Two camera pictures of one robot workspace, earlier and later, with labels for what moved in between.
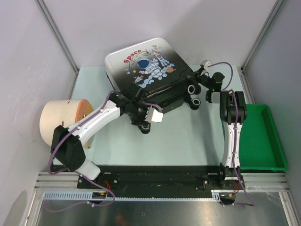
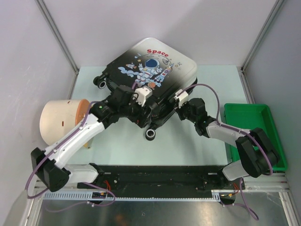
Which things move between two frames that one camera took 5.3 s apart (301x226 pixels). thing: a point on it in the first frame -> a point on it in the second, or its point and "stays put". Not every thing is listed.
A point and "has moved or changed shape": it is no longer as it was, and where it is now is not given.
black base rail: [154, 178] stays put
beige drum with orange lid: [64, 112] stays put
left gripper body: [138, 112] stays put
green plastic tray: [259, 146] stays put
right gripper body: [203, 79] -> [184, 112]
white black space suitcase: [158, 71] has moved or changed shape
